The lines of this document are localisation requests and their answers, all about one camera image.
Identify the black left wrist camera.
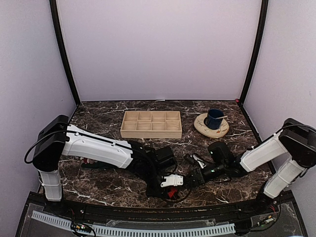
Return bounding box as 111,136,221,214
156,146,176,169

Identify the black frame post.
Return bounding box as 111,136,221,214
238,0,269,107
49,0,81,107

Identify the dark blue mug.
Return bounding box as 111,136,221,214
204,109,224,130

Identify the green christmas bear sock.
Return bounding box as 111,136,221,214
81,158,116,169

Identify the cream saucer plate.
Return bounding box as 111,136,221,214
193,113,230,139

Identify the black front table rail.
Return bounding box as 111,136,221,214
27,191,294,225

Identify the white slotted cable duct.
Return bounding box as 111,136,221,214
31,211,236,237

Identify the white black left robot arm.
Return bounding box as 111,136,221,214
24,115,184,215

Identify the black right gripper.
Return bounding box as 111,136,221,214
185,160,227,186

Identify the black left frame post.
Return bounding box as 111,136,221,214
49,0,81,107

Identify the black right frame post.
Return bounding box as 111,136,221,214
238,0,269,107

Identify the wooden compartment tray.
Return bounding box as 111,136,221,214
120,111,182,139

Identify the black red yellow argyle sock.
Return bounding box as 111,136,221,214
167,187,178,199

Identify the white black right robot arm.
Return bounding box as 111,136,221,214
185,118,316,214

